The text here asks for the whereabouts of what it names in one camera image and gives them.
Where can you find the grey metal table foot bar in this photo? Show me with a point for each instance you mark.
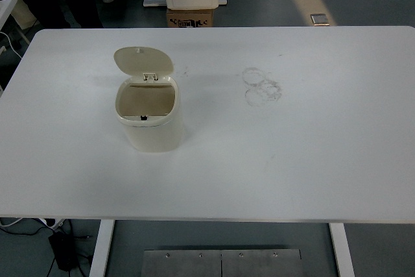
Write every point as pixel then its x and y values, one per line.
pixel 154 2

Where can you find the small cream lidded trash bin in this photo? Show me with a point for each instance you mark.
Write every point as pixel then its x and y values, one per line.
pixel 152 134

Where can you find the black power adapter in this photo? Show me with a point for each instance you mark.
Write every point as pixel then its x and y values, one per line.
pixel 61 251

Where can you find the white side table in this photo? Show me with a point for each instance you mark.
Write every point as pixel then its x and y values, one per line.
pixel 6 4

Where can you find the cardboard box with black print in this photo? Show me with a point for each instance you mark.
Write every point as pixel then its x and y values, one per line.
pixel 189 19

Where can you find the metal floor outlet plate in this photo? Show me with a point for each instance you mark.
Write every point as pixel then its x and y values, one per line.
pixel 319 19

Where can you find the grey metal plate with screws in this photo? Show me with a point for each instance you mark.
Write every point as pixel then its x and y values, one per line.
pixel 220 264

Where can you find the white table leg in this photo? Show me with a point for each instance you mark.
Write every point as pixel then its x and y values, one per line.
pixel 342 251
pixel 102 248

